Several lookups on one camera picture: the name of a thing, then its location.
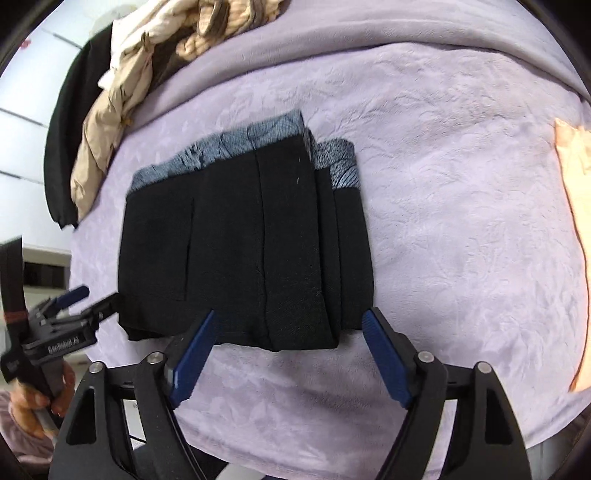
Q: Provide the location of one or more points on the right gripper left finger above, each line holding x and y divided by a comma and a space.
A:
121, 423

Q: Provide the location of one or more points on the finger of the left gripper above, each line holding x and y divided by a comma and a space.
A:
50, 308
92, 316

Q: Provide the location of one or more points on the black pants grey waistband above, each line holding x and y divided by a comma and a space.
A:
263, 225

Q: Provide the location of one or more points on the left hand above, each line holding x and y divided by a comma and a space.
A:
25, 401

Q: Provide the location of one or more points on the white bedside shelf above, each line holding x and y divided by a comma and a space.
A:
46, 274

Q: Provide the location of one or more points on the white wardrobe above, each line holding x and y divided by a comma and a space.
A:
30, 85

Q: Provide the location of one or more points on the black garment on bed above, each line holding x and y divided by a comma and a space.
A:
78, 92

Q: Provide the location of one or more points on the beige jacket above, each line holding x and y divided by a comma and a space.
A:
142, 50

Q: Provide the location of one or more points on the striped cream garment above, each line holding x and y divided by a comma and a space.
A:
213, 22

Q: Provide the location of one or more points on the peach cloth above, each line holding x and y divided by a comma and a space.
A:
572, 145

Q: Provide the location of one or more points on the lavender embossed bed blanket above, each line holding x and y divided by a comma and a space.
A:
451, 107

